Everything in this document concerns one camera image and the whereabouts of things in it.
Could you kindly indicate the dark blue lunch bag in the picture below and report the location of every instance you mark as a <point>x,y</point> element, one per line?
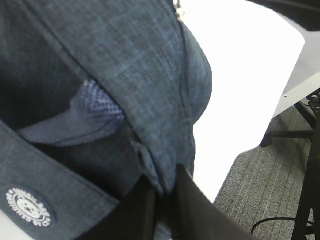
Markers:
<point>94,95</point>

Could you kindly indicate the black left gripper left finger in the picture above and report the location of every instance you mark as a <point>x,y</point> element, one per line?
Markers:
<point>133,219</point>

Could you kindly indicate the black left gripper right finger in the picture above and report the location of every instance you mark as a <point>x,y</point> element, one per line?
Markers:
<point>196,218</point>

